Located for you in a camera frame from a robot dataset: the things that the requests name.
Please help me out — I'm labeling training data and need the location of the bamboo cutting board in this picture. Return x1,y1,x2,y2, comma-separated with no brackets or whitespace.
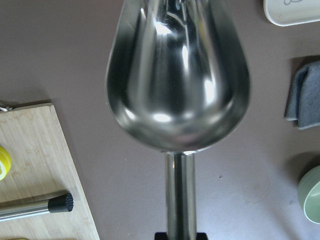
0,103,99,240

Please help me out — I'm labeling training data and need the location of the grey folded cloth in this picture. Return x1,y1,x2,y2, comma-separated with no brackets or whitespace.
284,61,320,130

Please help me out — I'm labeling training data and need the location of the cream rabbit tray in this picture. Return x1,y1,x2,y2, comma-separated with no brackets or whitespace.
263,0,320,27

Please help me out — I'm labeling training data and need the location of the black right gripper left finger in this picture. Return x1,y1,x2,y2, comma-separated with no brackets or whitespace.
154,232,168,240

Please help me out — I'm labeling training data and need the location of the half lemon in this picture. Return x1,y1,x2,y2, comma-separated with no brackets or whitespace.
0,146,12,180

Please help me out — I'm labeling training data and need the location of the steel muddler black tip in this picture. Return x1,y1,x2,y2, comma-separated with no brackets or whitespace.
0,192,74,222

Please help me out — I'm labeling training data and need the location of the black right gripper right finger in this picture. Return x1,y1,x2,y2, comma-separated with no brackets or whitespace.
196,232,208,240

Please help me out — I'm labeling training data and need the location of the green bowl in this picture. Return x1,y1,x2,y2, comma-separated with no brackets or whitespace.
297,165,320,225

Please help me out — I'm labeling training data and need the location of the steel ice scoop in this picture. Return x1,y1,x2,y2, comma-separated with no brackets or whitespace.
105,0,250,240

